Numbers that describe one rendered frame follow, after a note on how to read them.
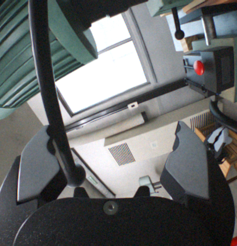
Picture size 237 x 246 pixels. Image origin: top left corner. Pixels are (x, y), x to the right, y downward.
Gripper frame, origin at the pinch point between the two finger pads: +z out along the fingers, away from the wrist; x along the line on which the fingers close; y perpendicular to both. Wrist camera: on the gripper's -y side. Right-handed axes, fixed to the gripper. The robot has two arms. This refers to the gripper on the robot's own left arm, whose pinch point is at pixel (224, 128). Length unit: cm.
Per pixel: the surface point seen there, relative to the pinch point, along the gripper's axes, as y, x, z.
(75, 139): -89, -110, -108
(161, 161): 72, -124, -156
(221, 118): -7.2, 2.4, 4.3
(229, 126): -6.7, 5.9, 3.8
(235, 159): 82, -26, -45
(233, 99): -12.0, 6.8, 10.8
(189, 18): -24.1, 0.5, 24.2
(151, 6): -32.4, 1.2, 23.8
